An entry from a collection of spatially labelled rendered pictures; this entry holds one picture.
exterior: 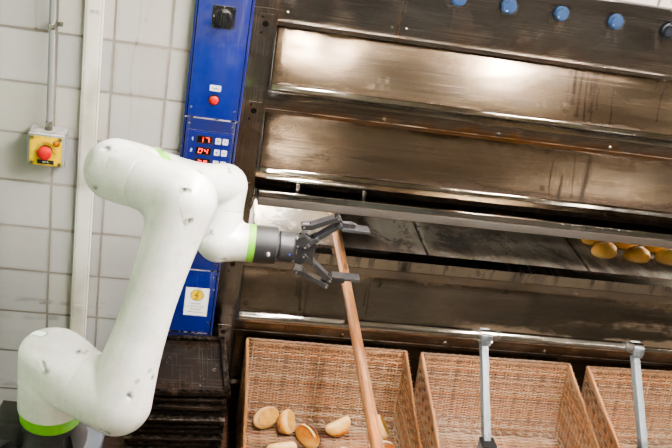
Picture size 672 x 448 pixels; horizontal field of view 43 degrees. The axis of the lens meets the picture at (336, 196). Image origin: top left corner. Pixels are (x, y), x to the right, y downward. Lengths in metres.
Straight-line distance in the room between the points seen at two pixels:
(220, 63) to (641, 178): 1.39
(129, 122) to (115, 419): 1.11
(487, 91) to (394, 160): 0.35
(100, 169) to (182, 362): 1.11
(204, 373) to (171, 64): 0.91
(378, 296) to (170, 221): 1.39
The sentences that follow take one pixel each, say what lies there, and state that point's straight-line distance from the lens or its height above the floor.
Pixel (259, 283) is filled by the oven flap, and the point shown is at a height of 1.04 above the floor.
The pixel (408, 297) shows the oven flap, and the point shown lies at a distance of 2.86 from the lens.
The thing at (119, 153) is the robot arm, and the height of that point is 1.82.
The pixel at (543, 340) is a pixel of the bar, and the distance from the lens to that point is 2.60.
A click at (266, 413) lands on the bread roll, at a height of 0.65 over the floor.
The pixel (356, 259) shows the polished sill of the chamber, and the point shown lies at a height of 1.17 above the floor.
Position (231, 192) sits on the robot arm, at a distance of 1.99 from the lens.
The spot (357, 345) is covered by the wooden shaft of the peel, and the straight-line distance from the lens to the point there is 2.27.
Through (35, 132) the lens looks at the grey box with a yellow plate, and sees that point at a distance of 2.52.
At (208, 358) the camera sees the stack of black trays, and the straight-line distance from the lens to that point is 2.66.
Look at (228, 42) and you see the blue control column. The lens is 2.41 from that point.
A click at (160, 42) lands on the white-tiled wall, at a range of 2.45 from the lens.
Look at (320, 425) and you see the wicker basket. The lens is 2.96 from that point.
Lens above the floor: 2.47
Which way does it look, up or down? 24 degrees down
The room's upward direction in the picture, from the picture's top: 11 degrees clockwise
